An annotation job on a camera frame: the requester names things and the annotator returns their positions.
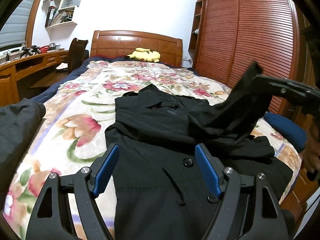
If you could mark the red basket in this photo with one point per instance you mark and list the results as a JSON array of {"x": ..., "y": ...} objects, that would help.
[{"x": 44, "y": 49}]

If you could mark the yellow plush toy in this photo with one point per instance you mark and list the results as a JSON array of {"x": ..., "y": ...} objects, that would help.
[{"x": 144, "y": 55}]

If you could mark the floral bed blanket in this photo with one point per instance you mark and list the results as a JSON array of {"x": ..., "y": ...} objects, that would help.
[{"x": 72, "y": 133}]

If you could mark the wooden desk cabinet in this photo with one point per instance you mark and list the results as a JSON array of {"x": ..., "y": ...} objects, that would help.
[{"x": 27, "y": 69}]

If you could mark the dark wooden chair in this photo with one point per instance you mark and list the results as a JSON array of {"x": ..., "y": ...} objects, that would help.
[{"x": 77, "y": 54}]

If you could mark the wooden room door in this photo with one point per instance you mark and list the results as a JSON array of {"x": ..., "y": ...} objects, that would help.
[{"x": 304, "y": 68}]

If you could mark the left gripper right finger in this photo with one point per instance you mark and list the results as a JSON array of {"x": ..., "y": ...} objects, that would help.
[{"x": 247, "y": 207}]

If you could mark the dark grey folded garment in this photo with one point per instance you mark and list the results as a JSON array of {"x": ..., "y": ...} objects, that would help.
[{"x": 19, "y": 123}]

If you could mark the black double-breasted coat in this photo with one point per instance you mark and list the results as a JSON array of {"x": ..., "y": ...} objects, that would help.
[{"x": 161, "y": 193}]

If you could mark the navy blue folded garment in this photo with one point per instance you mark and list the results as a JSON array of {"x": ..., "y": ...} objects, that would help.
[{"x": 288, "y": 129}]

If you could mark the wooden bed headboard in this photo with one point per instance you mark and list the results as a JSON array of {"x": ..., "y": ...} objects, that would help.
[{"x": 114, "y": 43}]

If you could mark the grey window blind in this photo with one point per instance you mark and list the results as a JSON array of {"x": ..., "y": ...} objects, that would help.
[{"x": 13, "y": 31}]

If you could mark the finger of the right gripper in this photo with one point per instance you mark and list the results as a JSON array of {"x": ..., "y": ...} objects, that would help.
[{"x": 284, "y": 88}]

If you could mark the navy blue bed sheet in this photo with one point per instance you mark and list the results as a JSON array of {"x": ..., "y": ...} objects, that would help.
[{"x": 52, "y": 90}]

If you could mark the wooden louvered wardrobe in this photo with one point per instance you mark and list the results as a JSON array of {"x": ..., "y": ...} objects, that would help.
[{"x": 230, "y": 34}]

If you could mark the white wall shelf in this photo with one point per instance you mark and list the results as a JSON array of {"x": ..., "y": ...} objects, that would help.
[{"x": 61, "y": 13}]

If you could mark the person right hand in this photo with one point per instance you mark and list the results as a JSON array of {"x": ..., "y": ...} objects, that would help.
[{"x": 311, "y": 152}]

